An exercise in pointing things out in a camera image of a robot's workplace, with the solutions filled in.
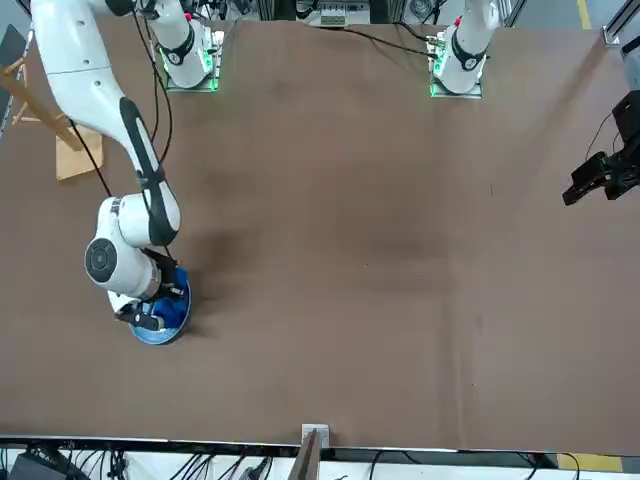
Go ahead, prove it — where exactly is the metal post with bracket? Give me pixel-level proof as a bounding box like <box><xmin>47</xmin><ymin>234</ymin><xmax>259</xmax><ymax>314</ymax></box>
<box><xmin>288</xmin><ymin>422</ymin><xmax>332</xmax><ymax>480</ymax></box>

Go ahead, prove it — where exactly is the aluminium corner bracket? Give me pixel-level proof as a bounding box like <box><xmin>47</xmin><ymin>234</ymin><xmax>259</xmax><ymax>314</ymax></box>
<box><xmin>602</xmin><ymin>0</ymin><xmax>640</xmax><ymax>47</ymax></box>

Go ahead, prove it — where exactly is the grey power strip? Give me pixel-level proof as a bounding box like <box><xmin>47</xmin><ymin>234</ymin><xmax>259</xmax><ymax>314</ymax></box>
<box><xmin>319</xmin><ymin>0</ymin><xmax>351</xmax><ymax>27</ymax></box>

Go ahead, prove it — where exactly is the white cable shelf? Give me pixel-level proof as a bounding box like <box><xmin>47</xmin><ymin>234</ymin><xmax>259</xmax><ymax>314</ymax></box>
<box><xmin>0</xmin><ymin>446</ymin><xmax>564</xmax><ymax>480</ymax></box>

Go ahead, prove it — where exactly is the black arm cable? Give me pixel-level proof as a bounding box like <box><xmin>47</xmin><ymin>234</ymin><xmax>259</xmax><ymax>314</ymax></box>
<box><xmin>130</xmin><ymin>4</ymin><xmax>174</xmax><ymax>169</ymax></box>
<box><xmin>67</xmin><ymin>117</ymin><xmax>113</xmax><ymax>197</ymax></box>

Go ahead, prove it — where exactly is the black base cable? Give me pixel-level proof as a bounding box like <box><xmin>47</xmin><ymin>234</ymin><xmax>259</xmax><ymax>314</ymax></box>
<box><xmin>312</xmin><ymin>22</ymin><xmax>441</xmax><ymax>57</ymax></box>

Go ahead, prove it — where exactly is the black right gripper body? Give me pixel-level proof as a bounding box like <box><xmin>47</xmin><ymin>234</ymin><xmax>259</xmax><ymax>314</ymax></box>
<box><xmin>142</xmin><ymin>248</ymin><xmax>187</xmax><ymax>304</ymax></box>

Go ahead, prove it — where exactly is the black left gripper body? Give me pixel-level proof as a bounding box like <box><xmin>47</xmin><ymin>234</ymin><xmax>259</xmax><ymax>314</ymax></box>
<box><xmin>611</xmin><ymin>89</ymin><xmax>640</xmax><ymax>151</ymax></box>

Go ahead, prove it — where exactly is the light blue plastic plate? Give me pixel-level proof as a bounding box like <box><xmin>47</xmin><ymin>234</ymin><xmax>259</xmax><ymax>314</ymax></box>
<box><xmin>126</xmin><ymin>267</ymin><xmax>194</xmax><ymax>347</ymax></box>

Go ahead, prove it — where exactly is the black power box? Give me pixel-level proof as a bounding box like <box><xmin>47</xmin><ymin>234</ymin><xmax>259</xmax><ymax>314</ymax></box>
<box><xmin>8</xmin><ymin>450</ymin><xmax>76</xmax><ymax>480</ymax></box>

